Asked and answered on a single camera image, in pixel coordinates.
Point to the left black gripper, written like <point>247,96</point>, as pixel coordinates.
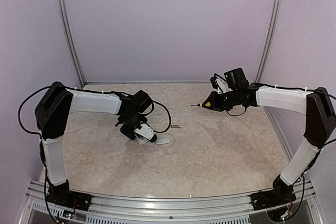
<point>125,131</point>

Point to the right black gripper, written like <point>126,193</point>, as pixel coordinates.
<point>214,104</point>

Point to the yellow handled screwdriver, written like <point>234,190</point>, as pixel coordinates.
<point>202,105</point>

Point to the white remote control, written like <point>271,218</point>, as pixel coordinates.
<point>143,141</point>

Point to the white battery cover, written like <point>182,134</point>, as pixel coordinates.
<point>162,141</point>

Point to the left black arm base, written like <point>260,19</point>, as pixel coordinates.
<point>63,196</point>

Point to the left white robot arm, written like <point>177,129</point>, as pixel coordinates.
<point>53,110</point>

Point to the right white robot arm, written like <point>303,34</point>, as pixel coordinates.
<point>233,89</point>

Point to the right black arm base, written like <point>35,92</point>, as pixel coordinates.
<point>280,194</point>

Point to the front aluminium rail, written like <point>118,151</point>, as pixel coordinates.
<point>236,208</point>

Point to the right aluminium corner post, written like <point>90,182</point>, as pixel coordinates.
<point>269,38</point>

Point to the aluminium corner post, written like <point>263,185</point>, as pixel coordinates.
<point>70,42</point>
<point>269,38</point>

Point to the left aluminium corner post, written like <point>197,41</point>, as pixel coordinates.
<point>70,42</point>

